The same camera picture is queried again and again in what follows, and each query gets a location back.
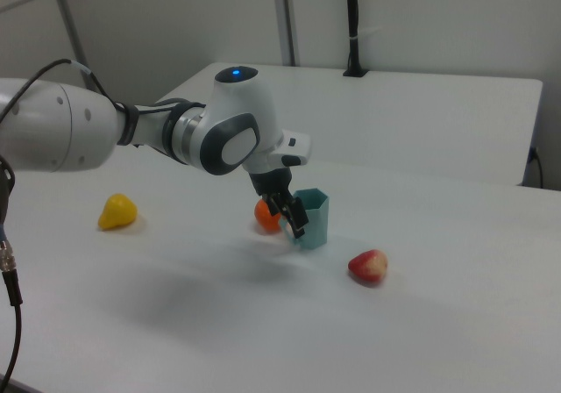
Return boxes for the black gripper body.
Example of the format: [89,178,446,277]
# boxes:
[249,168,295,199]

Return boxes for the teal faceted mug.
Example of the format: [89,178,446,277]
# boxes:
[280,188,330,251]

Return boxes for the orange toy fruit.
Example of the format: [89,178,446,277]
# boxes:
[254,199,284,234]

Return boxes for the red toy strawberry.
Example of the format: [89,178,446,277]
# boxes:
[348,249,389,285]

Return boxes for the yellow toy pear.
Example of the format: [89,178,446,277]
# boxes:
[97,193,138,231]

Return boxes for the black pole with base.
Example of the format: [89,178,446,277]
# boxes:
[342,0,369,78]

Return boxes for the grey partition post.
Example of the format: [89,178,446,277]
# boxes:
[270,0,302,67]
[46,0,98,90]

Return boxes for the black cable at wall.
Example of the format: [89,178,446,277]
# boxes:
[528,146,545,189]

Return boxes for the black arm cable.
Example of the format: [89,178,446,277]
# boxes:
[0,58,207,148]

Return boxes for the black cable with metal connector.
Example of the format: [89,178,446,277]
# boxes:
[0,154,24,383]

